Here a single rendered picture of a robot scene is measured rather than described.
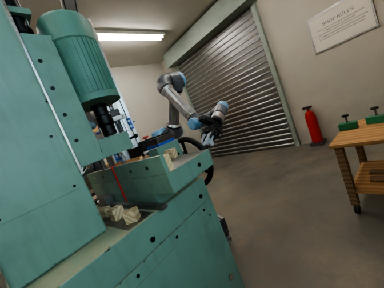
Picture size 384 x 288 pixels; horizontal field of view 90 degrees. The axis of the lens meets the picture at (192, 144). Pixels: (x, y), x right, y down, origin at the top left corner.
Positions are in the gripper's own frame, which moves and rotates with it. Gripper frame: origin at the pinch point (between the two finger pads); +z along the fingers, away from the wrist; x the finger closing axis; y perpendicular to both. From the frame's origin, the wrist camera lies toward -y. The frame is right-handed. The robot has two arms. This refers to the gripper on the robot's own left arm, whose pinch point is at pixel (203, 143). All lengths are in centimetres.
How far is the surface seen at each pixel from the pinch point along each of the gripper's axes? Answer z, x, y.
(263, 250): 19, 6, 90
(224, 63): -284, 114, 57
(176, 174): 35.4, -21.4, -20.9
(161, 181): 38.6, -17.8, -22.2
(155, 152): 20.8, 3.4, -19.2
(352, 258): 14, -44, 93
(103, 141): 30.8, 4.9, -37.8
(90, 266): 63, -14, -26
